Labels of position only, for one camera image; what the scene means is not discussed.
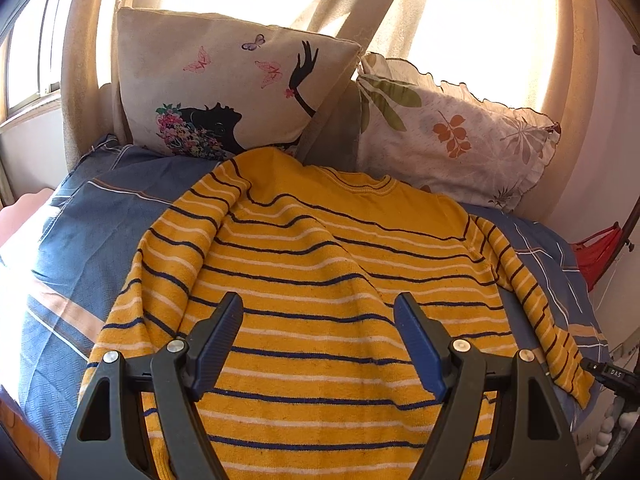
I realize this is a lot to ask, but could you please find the yellow striped knit sweater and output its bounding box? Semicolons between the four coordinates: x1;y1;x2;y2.
87;148;592;479

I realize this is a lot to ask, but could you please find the red cloth bag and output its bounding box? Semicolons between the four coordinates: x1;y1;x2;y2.
570;222;623;292

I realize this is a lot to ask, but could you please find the blue plaid bed cover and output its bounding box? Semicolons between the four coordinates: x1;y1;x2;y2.
14;134;610;453

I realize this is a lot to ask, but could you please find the pink headboard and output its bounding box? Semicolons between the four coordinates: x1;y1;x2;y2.
0;188;53;245

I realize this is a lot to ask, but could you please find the white leaf print pillow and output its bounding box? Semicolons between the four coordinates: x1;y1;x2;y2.
356;53;561;212

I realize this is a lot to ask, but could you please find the beige woman print pillow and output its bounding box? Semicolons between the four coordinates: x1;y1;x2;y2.
117;8;360;159

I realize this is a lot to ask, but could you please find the beige window curtain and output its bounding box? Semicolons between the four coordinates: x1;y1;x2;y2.
62;0;599;222

